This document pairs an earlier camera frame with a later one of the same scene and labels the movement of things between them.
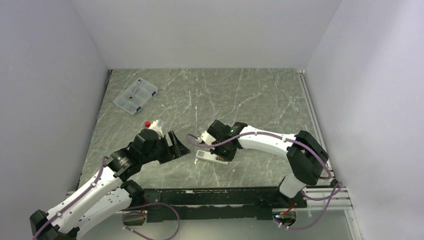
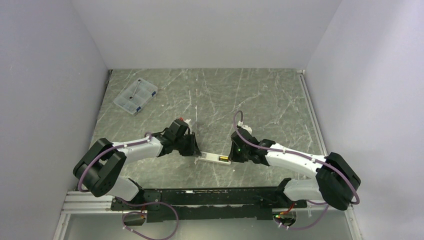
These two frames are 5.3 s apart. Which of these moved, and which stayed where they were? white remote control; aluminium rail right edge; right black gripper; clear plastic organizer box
Moved: right black gripper
Stayed: clear plastic organizer box; aluminium rail right edge; white remote control
